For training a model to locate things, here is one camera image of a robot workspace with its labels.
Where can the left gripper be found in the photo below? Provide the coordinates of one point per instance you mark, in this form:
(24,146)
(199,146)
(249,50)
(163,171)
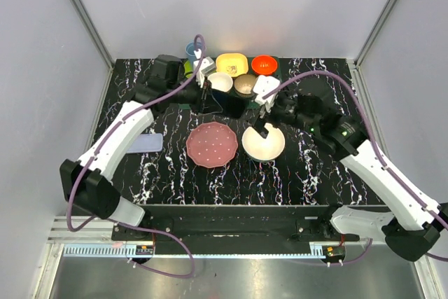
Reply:
(206,99)

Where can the yellow square dish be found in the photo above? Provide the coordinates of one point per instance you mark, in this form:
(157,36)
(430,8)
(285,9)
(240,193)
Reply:
(234,64)

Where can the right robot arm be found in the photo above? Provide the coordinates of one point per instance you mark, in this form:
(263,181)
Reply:
(413,222)

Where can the blue plastic cup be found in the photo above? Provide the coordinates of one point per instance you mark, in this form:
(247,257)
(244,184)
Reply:
(191,50)

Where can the aluminium front rail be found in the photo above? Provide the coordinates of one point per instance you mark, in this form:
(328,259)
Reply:
(103,239)

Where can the pink dotted plate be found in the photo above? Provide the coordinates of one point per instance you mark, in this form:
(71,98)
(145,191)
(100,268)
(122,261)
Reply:
(211,145)

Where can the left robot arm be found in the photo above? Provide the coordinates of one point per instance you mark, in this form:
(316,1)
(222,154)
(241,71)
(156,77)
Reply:
(87,182)

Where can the right aluminium frame post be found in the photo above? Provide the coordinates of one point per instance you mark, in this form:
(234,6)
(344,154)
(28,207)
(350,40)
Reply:
(375,31)

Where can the cream small bowl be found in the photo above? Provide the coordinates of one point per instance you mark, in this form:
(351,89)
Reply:
(220,81)

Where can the aluminium frame post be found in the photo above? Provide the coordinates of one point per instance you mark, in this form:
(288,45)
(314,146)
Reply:
(375,31)
(92,32)

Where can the left aluminium frame post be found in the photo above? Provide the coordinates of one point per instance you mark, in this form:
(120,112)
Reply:
(92,32)

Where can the phone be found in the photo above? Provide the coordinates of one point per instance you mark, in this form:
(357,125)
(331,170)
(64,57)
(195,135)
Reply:
(147,143)

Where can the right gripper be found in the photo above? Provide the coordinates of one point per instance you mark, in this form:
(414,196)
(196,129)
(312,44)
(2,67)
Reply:
(259,126)

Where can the brown small bowl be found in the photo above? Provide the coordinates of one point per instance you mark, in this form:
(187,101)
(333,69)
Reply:
(243,85)

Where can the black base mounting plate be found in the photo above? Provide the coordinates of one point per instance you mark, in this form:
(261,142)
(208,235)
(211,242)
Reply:
(305,223)

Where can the lime green saucer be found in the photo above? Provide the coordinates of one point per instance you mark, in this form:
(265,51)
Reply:
(188,69)

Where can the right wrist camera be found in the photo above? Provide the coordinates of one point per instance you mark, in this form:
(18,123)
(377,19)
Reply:
(263,86)

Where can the orange red bowl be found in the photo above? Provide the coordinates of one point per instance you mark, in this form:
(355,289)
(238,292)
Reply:
(264,65)

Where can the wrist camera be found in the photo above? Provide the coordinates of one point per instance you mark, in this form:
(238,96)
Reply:
(263,86)
(204,68)

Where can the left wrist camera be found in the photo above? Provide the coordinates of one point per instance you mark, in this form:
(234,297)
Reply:
(204,68)

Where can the large white bowl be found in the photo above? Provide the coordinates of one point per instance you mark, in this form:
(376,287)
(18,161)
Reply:
(263,149)

